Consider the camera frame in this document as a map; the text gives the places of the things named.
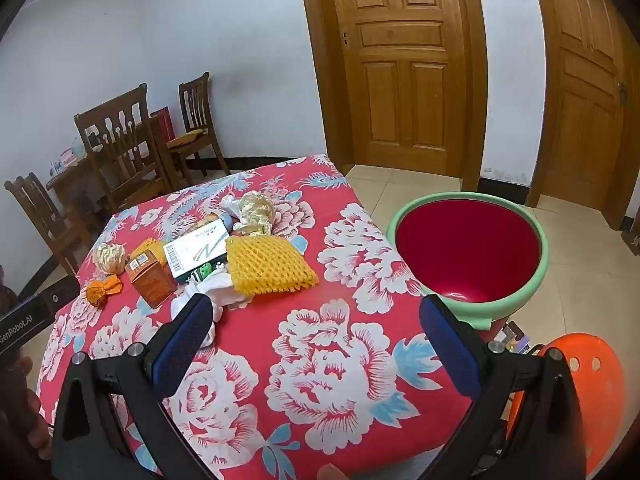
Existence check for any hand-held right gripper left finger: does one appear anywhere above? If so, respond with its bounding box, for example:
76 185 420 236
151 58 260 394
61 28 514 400
50 292 221 480

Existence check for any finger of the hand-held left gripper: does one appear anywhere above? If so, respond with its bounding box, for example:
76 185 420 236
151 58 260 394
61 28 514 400
41 279 82 317

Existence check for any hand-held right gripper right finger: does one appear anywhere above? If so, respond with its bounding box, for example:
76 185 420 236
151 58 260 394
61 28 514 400
415 294 587 480

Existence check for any orange wrapper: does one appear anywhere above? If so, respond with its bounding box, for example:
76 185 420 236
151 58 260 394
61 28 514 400
85 275 123 308

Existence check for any white tissue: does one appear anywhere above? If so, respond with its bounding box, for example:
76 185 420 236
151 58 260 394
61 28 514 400
170 267 251 348

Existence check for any orange cardboard box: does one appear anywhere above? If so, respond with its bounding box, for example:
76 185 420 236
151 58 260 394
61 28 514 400
124 251 178 308

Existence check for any white and green box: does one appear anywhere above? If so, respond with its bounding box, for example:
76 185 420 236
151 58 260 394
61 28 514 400
163 219 232 283

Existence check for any red basin with green rim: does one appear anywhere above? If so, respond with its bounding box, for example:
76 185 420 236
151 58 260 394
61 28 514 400
386 191 550 331

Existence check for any large yellow foam net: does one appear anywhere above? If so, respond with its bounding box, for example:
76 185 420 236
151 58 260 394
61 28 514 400
225 235 320 295

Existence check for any person's left hand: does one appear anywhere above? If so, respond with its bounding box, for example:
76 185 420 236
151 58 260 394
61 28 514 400
0 355 53 461

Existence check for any stack of books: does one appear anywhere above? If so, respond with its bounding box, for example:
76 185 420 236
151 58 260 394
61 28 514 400
492 319 540 355

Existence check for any wooden dining table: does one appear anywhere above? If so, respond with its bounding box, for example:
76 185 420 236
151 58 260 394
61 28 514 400
46 115 176 223

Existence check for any red floral tablecloth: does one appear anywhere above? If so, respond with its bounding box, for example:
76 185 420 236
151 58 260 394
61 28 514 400
37 154 481 480

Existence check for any orange plastic stool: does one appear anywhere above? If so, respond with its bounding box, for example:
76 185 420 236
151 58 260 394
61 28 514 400
505 332 626 478

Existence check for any tall wooden chair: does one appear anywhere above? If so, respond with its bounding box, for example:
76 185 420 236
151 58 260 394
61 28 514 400
74 84 173 211

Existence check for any red flat box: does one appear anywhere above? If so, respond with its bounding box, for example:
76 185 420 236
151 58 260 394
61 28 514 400
150 106 177 143

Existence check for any yellow seat cushion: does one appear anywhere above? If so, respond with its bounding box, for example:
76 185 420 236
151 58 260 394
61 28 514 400
167 129 208 149

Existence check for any dark wooden furniture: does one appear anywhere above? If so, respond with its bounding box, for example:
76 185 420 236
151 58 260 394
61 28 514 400
620 229 640 262

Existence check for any wooden chair with cushion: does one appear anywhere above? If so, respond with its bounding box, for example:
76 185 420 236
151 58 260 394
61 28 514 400
167 72 232 177

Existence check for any wooden panel door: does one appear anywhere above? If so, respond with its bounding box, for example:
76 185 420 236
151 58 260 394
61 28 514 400
530 0 640 231
297 0 488 191

